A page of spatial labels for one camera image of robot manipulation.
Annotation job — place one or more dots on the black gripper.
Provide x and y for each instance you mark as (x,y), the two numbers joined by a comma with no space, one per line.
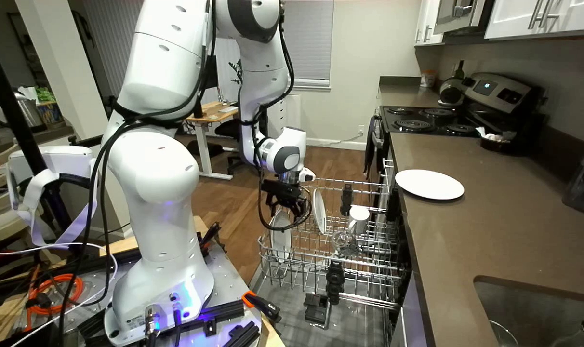
(285,191)

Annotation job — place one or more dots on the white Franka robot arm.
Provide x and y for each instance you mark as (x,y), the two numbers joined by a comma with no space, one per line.
(156,193)

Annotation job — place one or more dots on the black plastic rack clip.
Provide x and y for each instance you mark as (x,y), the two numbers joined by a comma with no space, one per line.
(333,278)
(345,197)

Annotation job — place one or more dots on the white mug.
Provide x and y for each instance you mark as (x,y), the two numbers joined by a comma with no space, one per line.
(358,216)

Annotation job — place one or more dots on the black clamp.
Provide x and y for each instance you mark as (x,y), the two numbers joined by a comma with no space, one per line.
(208,237)

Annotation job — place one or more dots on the black office chair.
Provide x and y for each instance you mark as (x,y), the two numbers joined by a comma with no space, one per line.
(229,131)

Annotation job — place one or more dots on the robot mounting table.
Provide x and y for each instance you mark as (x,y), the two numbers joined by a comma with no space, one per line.
(229,281)

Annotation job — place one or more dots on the wooden desk white legs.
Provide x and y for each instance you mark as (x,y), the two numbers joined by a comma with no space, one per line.
(206,116)

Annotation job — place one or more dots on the open dishwasher door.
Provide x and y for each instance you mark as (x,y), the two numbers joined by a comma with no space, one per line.
(348,324)

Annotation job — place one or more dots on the wooden board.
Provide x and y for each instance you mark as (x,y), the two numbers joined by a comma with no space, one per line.
(127,243)

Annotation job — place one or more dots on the black steel stove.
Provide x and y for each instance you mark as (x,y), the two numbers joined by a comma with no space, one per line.
(426,119)

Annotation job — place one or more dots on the black dish with white cloth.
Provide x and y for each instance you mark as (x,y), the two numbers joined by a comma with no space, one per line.
(495,139)

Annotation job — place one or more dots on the black range hood microwave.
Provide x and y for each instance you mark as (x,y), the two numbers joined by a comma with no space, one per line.
(460,11)

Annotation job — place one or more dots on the steel kitchen sink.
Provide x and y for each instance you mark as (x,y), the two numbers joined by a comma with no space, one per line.
(534,314)

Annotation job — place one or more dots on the black metal pole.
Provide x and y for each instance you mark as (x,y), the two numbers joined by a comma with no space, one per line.
(11,108)

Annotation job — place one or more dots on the white upper kitchen cabinet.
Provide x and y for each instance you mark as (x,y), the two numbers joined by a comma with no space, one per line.
(514,15)

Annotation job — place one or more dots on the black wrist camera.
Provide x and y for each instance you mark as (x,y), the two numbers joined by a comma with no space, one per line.
(269,185)

